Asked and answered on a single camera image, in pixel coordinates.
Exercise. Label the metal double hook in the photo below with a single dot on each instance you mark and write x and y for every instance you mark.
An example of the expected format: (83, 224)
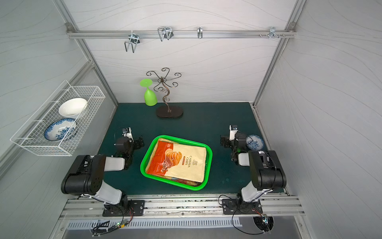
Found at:
(132, 42)

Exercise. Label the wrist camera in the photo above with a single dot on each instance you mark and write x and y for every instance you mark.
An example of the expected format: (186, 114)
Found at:
(233, 129)
(126, 132)

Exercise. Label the blue patterned ceramic bowl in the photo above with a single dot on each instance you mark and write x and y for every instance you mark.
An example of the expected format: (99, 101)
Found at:
(61, 129)

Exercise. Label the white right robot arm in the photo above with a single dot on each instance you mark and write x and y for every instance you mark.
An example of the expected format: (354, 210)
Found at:
(266, 172)

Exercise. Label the small blue patterned bowl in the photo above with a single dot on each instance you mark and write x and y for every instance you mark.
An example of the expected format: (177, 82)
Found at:
(254, 142)

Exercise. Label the orange cheddar chips bag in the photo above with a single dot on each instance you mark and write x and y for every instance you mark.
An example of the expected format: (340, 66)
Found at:
(174, 160)

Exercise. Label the aluminium top rail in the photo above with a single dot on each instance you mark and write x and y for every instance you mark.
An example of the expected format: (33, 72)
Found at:
(73, 33)

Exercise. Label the small metal hook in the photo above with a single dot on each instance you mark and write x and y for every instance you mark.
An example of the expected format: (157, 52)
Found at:
(200, 32)

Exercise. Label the white ceramic bowl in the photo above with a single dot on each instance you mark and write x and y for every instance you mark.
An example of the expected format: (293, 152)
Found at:
(73, 107)

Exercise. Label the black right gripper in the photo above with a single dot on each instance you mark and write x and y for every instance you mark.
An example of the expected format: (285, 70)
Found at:
(225, 142)

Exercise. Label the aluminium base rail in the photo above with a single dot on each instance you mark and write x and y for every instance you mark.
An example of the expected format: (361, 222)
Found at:
(178, 211)

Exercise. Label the white wire wall basket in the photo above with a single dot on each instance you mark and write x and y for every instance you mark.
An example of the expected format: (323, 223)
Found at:
(31, 134)

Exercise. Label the green plastic wine glass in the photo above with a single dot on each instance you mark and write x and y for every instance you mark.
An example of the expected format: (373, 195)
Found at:
(149, 95)

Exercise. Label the brown Kettle chips bag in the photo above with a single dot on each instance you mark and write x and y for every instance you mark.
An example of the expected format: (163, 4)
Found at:
(186, 182)

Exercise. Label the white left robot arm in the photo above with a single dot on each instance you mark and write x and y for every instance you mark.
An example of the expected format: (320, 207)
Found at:
(85, 178)

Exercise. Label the metal corner hook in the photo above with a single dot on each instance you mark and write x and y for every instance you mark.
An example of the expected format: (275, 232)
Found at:
(272, 34)

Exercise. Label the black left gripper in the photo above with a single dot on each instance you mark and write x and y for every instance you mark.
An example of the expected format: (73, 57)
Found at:
(138, 142)

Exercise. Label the green plastic basket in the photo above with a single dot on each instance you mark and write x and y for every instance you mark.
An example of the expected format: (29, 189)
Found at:
(145, 161)

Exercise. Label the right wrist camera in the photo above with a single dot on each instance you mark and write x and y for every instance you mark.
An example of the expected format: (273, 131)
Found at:
(233, 129)

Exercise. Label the metal clip hook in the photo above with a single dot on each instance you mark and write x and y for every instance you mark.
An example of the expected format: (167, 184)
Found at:
(165, 32)

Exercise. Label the dark metal ornament stand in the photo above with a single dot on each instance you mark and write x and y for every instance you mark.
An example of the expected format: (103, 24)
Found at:
(164, 85)

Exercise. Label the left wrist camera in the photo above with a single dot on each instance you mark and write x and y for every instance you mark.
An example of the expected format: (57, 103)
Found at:
(126, 132)

